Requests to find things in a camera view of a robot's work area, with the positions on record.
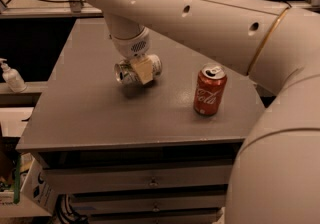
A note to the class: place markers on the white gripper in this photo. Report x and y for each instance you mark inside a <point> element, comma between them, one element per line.
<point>132,47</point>

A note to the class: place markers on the white green 7up can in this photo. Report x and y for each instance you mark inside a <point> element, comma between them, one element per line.
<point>127,76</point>

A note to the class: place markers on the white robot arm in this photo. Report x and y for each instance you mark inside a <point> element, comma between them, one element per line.
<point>276,176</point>

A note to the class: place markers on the red coca-cola can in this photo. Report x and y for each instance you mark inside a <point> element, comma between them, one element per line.
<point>211,82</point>

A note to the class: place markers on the white pump bottle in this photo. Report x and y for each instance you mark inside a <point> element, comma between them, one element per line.
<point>12,77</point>

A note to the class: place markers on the white cardboard box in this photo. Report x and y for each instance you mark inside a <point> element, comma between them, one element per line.
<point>24,191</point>

